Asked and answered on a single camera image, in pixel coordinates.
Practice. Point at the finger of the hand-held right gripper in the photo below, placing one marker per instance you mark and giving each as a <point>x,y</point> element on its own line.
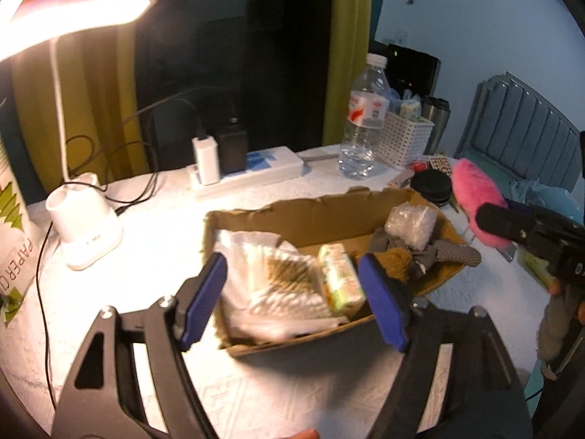
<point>500,225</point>

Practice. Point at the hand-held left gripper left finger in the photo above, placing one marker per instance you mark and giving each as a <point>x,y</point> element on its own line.
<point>205,302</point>

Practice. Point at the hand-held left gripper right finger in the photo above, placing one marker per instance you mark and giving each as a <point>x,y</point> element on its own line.
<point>384,302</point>

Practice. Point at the brown plush toy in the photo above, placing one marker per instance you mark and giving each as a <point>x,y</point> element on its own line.
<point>398,263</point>

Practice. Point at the pink plush toy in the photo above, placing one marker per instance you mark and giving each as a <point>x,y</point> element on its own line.
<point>480,183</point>

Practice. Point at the small green white carton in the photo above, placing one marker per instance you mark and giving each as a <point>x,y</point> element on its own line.
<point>340,279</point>

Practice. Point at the grey knit glove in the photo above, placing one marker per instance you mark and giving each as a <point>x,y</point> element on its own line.
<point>452,254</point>

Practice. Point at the white paper towel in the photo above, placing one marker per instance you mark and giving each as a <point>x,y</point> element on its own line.
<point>256,260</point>

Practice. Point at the clear bubble wrap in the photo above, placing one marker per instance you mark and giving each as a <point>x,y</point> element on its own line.
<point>411,225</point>

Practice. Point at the clear bag of cotton swabs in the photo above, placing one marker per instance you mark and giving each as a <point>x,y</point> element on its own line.
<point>292,283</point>

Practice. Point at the brown cardboard box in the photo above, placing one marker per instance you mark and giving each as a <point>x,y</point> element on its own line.
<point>329,219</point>

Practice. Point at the person's right hand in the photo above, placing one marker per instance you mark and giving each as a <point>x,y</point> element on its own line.
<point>555,286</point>

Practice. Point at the person's left hand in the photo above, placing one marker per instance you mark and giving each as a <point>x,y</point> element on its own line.
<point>299,434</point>

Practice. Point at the light blue bedding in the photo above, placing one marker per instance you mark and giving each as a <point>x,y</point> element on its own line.
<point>544,199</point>

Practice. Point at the black round case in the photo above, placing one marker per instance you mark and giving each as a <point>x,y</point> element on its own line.
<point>431,186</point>

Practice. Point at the dotted sticker sheet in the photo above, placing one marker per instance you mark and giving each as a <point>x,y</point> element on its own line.
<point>441,164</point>

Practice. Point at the grey padded chair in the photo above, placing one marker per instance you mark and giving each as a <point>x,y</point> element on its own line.
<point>516,132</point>

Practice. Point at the steel thermos cup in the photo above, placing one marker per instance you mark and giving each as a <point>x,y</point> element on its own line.
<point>436,121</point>

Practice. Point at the white woven basket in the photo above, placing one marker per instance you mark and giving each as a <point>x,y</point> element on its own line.
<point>404,139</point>

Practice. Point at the white charger plug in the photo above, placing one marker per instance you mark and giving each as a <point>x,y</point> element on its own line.
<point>205,160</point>

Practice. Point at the white desk lamp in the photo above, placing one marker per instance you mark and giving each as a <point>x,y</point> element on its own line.
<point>87,224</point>

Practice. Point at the packets in basket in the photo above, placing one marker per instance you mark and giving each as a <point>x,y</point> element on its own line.
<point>409,107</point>

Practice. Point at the black charger plug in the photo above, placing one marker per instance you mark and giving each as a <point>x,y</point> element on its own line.
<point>231,153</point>

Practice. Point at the white power strip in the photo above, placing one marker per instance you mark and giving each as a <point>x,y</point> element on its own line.
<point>269,164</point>

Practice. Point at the clear water bottle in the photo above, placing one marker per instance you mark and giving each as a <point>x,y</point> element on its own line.
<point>363,123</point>

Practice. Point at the black monitor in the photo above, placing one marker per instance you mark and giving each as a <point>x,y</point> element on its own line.
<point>411,68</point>

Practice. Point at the white paper cup pack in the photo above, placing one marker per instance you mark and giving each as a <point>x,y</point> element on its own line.
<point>13,238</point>

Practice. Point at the yellow curtain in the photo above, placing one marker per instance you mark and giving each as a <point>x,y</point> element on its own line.
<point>91,114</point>
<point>349,45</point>

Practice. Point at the teal curtain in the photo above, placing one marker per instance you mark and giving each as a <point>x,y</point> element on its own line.
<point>375,0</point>

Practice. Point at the dark glass window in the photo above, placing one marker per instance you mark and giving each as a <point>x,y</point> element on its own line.
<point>237,45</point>

